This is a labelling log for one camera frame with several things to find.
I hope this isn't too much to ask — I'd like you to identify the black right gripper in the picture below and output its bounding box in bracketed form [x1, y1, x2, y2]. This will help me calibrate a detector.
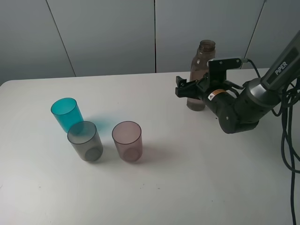
[175, 72, 239, 110]

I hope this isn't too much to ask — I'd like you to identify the grey translucent plastic cup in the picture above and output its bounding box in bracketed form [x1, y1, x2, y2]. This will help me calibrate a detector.
[67, 121, 103, 162]

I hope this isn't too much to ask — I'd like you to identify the pink translucent plastic cup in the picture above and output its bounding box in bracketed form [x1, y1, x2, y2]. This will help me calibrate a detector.
[112, 121, 143, 162]

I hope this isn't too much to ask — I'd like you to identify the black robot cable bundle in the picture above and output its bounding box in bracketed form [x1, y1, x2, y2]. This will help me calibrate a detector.
[241, 57, 300, 225]

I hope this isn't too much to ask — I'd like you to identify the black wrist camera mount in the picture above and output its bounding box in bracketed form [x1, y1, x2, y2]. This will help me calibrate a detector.
[207, 58, 242, 84]

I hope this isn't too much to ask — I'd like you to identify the teal translucent plastic cup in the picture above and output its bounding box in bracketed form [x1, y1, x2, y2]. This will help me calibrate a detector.
[51, 97, 83, 133]

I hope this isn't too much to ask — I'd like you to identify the dark grey Piper robot arm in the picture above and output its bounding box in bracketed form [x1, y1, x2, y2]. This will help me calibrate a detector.
[175, 33, 300, 134]

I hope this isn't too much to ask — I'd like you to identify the brown translucent water bottle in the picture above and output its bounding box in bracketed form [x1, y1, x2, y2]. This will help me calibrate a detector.
[187, 40, 216, 112]

